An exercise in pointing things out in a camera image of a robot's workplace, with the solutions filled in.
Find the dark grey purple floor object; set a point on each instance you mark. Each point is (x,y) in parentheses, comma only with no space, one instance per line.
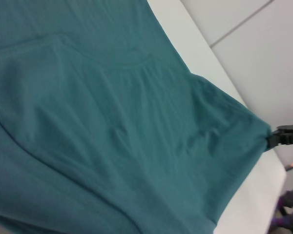
(289,207)

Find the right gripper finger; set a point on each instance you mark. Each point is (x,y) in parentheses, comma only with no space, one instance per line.
(291,126)
(283,139)

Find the teal t-shirt with FREE print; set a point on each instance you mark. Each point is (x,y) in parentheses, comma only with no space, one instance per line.
(112,122)

